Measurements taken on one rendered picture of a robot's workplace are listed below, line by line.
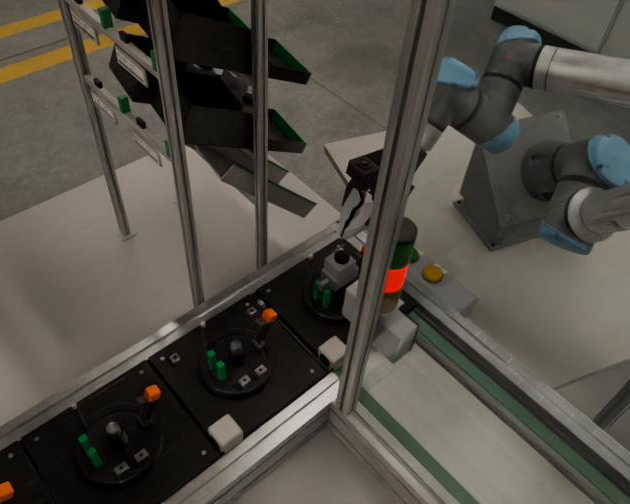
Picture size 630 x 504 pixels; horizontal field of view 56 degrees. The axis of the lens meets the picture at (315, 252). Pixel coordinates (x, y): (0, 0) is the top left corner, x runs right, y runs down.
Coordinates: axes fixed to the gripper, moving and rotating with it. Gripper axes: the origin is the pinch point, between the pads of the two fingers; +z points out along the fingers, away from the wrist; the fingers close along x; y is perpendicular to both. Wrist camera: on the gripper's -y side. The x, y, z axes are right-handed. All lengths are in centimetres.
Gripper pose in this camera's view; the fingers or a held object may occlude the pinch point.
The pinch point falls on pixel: (343, 231)
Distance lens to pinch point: 109.3
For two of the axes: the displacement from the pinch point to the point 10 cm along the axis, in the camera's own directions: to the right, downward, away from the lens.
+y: 5.2, 0.6, 8.5
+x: -6.6, -6.0, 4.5
